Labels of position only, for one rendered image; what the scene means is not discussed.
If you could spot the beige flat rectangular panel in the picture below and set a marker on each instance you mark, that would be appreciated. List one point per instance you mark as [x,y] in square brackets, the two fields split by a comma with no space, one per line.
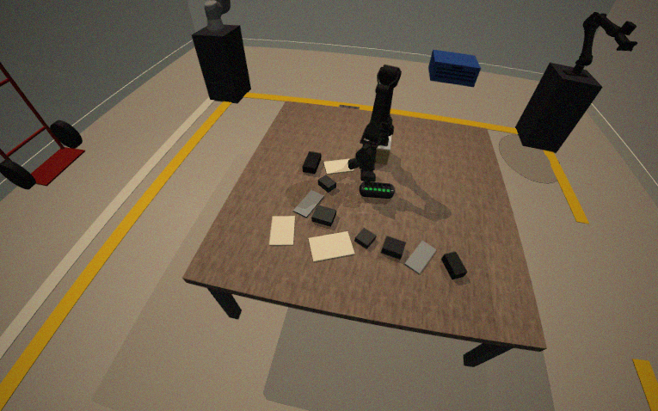
[331,246]

